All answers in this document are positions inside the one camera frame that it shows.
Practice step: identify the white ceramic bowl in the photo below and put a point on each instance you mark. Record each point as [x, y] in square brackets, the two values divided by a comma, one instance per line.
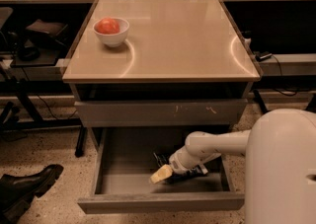
[116, 39]

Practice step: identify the black table leg left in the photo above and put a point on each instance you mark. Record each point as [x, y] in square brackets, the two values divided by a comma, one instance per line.
[79, 150]

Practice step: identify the dark box on shelf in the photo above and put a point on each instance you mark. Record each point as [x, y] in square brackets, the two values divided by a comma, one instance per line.
[47, 34]

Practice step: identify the grey drawer cabinet with counter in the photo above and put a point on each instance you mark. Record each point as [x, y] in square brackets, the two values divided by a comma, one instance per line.
[175, 50]

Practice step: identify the black table leg right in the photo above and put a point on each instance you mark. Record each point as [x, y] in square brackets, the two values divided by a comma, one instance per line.
[260, 101]

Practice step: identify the black chunky boot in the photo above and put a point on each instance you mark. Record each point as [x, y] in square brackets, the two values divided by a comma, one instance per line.
[17, 193]

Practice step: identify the open grey middle drawer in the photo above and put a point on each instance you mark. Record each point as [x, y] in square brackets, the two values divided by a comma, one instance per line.
[125, 162]

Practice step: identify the black headphones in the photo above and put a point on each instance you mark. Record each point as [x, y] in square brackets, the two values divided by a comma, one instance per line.
[28, 52]

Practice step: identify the small black device on ledge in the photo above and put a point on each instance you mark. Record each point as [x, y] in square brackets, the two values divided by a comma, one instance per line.
[261, 56]

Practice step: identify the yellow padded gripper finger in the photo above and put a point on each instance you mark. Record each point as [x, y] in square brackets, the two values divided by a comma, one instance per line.
[161, 174]

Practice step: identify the red apple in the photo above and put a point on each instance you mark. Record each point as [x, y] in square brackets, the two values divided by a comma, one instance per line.
[107, 26]

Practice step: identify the black table leg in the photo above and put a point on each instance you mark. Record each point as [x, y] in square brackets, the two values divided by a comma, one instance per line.
[79, 150]
[260, 101]

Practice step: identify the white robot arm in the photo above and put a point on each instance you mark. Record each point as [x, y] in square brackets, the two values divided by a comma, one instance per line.
[280, 156]

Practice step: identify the blue chip bag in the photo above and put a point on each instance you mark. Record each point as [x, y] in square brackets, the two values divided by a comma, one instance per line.
[163, 162]

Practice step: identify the closed grey upper drawer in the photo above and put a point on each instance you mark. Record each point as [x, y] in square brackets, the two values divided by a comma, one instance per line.
[160, 113]

